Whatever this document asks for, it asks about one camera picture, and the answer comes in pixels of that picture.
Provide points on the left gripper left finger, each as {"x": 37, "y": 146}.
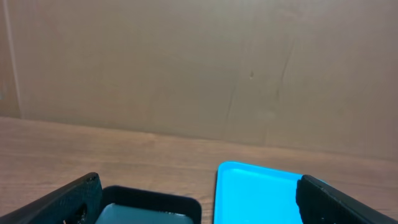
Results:
{"x": 77, "y": 202}

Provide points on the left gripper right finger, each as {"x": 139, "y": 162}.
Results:
{"x": 319, "y": 203}

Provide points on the teal plastic tray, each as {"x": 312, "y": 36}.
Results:
{"x": 249, "y": 194}

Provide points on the black plastic tray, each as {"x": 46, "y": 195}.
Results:
{"x": 127, "y": 205}

